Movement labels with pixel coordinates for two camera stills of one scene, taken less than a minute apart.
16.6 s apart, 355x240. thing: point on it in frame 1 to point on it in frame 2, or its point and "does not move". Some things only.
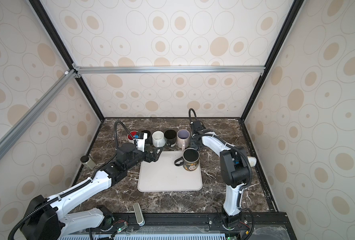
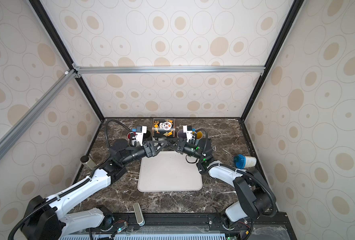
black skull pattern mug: [190, 160] to [164, 128]
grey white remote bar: [139, 214] does not move
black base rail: [262, 226] does not move
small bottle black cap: [86, 161] does not move
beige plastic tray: [163, 175] does not move
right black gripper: [192, 141] to [182, 144]
